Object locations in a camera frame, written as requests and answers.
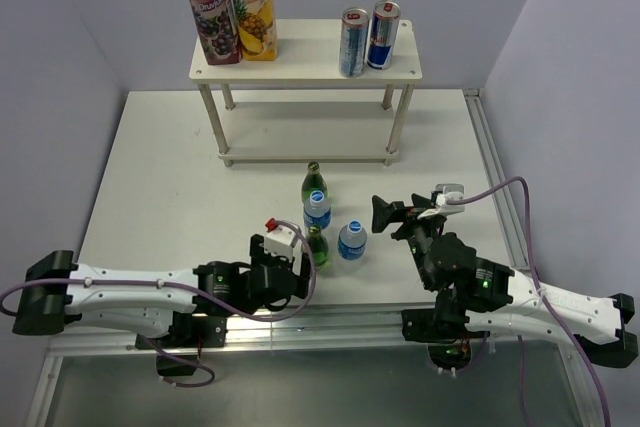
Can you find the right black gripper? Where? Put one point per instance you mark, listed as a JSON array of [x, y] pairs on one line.
[[382, 213]]

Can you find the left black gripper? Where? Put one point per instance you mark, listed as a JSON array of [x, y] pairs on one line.
[[258, 255]]

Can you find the Pocari water bottle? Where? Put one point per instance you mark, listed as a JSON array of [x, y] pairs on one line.
[[317, 210], [351, 245]]

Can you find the green glass bottle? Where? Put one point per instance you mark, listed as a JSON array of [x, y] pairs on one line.
[[318, 244], [313, 181]]

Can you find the Red Bull can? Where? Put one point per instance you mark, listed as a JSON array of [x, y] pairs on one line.
[[384, 27]]

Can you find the silver energy can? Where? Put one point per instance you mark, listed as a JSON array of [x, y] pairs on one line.
[[354, 31]]

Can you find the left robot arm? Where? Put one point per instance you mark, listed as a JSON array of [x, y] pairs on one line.
[[173, 308]]

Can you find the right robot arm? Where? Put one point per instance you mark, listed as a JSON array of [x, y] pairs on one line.
[[475, 296]]

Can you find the white two-tier shelf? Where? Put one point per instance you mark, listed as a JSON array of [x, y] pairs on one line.
[[298, 108]]

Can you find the pineapple juice carton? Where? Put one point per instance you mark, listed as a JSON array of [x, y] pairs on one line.
[[257, 29]]

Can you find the grape juice carton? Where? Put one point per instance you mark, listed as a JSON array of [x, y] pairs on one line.
[[216, 27]]

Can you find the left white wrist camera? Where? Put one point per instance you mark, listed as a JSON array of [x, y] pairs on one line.
[[281, 238]]

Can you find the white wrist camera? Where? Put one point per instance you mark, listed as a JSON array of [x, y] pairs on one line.
[[281, 238], [444, 201]]

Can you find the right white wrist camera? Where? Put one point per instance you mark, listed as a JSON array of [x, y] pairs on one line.
[[444, 201]]

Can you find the aluminium side rail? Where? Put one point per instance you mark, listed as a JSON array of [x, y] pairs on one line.
[[503, 201]]

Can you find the aluminium front rail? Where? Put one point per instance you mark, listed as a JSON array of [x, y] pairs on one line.
[[346, 366]]

